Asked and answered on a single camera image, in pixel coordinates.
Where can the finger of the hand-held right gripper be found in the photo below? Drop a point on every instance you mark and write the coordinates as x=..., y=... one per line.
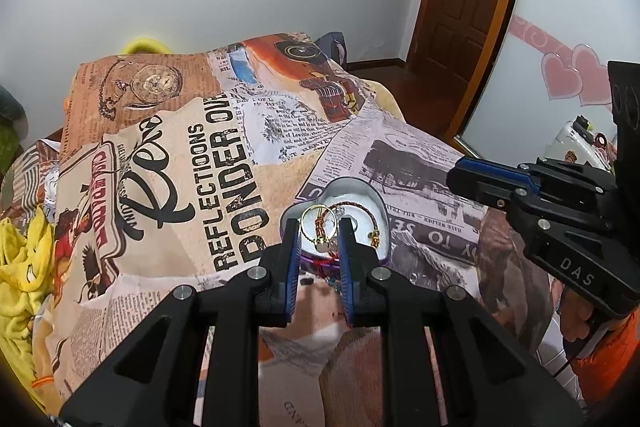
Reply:
x=495, y=172
x=482, y=192

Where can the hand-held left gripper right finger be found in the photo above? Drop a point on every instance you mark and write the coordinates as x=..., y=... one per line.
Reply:
x=357, y=277

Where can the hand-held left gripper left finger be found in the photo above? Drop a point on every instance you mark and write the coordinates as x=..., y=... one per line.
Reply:
x=270, y=287

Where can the purple heart-shaped tin box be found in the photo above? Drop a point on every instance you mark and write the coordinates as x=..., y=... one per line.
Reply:
x=350, y=207

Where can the person's right hand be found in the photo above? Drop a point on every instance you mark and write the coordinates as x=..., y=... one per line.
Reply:
x=575, y=312

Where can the white rounded plastic object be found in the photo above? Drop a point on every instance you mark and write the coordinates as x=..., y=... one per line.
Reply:
x=575, y=147

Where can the white heart-sticker sliding door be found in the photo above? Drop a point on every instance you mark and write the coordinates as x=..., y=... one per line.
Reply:
x=560, y=32

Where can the printed blanket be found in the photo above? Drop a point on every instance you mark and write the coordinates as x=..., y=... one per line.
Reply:
x=200, y=147

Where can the dark blue bag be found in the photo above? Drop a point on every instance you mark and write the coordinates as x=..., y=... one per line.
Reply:
x=332, y=47

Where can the yellow cloth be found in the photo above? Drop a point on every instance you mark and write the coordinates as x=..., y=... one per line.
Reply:
x=22, y=267

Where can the yellow plastic object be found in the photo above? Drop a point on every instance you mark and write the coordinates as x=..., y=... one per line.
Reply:
x=145, y=45

